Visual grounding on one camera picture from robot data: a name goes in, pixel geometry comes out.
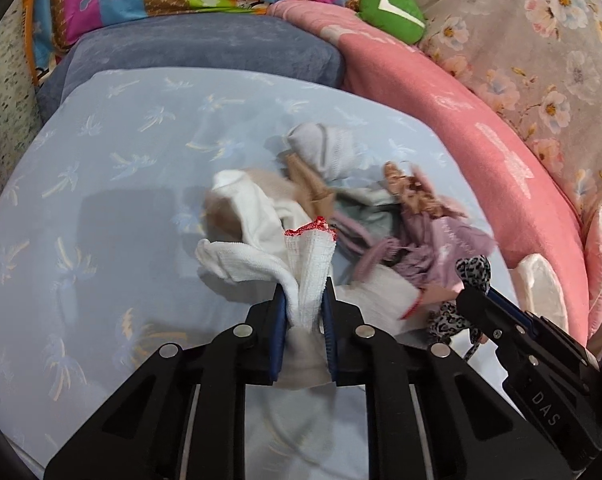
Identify blue-grey pillow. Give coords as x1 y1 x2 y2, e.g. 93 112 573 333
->
36 12 345 126

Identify white sock with grey stripes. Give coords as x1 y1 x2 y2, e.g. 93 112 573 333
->
286 122 363 182

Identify speckled cloth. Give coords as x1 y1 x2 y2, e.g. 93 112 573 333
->
0 0 45 241

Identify cream white sock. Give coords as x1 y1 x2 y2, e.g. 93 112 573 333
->
205 169 288 252

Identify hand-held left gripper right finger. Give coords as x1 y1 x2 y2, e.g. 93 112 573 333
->
321 281 572 480

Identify tan sock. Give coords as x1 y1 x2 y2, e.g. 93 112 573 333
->
281 152 338 222

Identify white sock with red trim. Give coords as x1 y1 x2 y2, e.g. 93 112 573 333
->
281 216 338 391

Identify green plush toy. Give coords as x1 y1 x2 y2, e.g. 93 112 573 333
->
356 0 428 46

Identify brown floral sock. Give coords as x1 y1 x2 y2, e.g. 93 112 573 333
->
383 160 469 222

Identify light blue palm-print sheet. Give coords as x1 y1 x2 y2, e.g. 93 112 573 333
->
0 67 528 480

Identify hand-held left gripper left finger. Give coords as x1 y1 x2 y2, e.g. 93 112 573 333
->
43 285 287 480

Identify pink blanket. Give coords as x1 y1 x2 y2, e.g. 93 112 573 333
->
267 0 590 347

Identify white ribbed sock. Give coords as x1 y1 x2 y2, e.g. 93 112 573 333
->
196 237 302 311

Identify white sock with pink trim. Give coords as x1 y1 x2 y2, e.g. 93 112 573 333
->
338 265 428 337

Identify floral print quilt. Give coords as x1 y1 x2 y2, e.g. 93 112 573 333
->
381 0 602 361

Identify purple sock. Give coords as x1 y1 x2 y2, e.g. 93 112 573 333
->
331 209 499 292

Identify grey-green sock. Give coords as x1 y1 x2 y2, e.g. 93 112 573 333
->
331 187 406 252

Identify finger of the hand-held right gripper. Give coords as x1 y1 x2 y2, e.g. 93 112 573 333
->
454 287 537 376
487 286 542 333

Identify leopard print sock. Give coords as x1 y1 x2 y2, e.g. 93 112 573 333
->
427 255 493 362

